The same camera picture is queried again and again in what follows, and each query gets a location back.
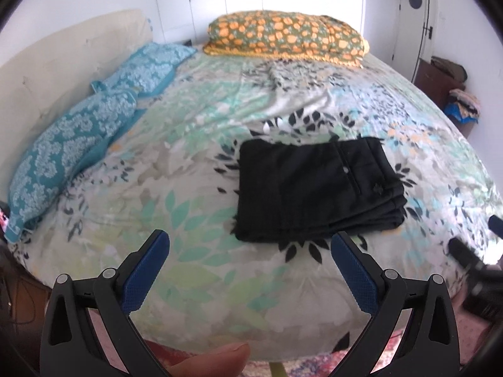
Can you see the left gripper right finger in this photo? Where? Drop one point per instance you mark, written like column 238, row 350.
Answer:
column 429, row 345

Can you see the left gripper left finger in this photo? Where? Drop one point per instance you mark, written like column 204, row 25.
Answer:
column 69, row 343

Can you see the black pants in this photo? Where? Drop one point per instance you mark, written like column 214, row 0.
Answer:
column 309, row 192

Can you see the left hand thumb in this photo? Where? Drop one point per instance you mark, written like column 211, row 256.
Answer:
column 224, row 361

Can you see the pink dotted garment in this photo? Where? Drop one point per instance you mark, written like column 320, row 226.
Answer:
column 472, row 333

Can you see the green stool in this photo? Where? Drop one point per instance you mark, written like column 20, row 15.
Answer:
column 277, row 369

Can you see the pile of clothes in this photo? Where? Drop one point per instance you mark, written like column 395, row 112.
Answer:
column 463, row 106

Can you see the teal patterned pillow near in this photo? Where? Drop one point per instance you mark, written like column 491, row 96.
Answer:
column 55, row 156

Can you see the teal patterned pillow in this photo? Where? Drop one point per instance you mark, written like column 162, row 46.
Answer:
column 148, row 71
column 55, row 156

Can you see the brown wooden cabinet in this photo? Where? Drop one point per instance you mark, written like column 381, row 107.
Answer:
column 435, row 83

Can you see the white door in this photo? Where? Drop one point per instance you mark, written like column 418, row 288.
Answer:
column 415, row 34

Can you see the cream headboard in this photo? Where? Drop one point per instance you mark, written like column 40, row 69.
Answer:
column 44, row 80

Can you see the teal patterned pillow far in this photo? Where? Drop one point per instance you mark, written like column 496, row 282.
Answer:
column 148, row 71

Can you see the orange floral pillow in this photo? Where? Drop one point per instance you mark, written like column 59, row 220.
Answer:
column 286, row 35

